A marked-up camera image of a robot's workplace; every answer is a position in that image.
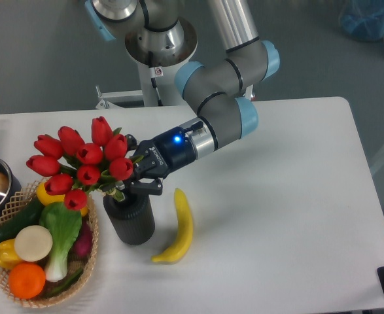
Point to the blue plastic bag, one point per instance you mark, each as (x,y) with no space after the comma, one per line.
(363,20)

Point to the yellow banana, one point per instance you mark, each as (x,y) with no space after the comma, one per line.
(185,231)

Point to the orange tangerine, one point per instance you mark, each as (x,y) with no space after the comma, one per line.
(26,280)

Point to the yellow bell pepper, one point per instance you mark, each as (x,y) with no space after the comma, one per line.
(8,256)

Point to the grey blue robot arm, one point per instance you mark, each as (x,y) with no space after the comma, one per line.
(219,96)

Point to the dark grey ribbed vase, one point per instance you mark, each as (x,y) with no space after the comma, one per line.
(132,218)

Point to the red tulip bouquet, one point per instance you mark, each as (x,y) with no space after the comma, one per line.
(76,168)

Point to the dark green cucumber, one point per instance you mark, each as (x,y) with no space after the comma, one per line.
(27,216)

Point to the green chili pepper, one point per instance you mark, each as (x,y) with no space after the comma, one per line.
(71,280)

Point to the woven wicker basket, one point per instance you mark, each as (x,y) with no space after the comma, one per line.
(17,202)

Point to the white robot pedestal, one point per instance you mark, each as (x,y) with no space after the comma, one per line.
(160,44)

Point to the purple red onion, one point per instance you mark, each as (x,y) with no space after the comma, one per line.
(83,244)

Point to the green bok choy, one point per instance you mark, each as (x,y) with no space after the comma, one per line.
(64,226)

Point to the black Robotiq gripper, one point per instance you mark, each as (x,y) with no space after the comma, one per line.
(162,155)

